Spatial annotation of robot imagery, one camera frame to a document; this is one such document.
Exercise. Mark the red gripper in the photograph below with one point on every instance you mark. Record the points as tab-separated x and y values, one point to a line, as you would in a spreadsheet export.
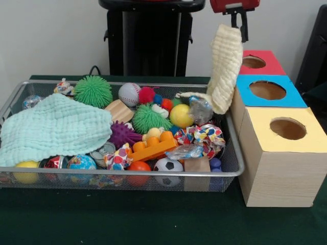
251	3

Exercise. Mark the cream muslin cloth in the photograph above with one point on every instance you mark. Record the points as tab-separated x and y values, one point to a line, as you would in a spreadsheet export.
224	71

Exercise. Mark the clear plastic bottle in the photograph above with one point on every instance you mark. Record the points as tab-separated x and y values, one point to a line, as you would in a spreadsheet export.
201	111

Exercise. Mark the green spiky rubber ball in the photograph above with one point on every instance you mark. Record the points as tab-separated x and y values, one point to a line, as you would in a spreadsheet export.
94	92
149	118

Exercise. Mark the wooden box with three holes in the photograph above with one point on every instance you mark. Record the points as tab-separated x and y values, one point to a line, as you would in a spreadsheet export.
281	178

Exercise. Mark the black upright panel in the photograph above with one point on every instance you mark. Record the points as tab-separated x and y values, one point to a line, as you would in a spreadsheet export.
315	51

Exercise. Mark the yellow tennis-style ball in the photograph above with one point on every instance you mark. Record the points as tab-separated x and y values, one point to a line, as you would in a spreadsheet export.
180	116

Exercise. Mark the crumpled colourful patterned paper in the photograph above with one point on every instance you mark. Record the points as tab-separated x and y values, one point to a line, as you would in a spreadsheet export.
204	136

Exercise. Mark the white baseball with red stitching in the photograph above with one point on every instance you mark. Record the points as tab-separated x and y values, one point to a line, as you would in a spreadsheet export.
129	94

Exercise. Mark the orange plastic building block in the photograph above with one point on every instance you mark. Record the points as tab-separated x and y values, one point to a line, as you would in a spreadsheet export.
153	146

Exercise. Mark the purple spiky ball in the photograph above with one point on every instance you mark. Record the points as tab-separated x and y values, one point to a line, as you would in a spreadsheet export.
122	135

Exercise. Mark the dark green table cloth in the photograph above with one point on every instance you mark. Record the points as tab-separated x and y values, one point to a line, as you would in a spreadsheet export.
153	219

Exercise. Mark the mint green muslin cloth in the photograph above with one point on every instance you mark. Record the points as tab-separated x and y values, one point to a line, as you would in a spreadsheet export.
51	127

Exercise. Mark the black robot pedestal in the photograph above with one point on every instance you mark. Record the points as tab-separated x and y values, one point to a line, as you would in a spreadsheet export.
153	38

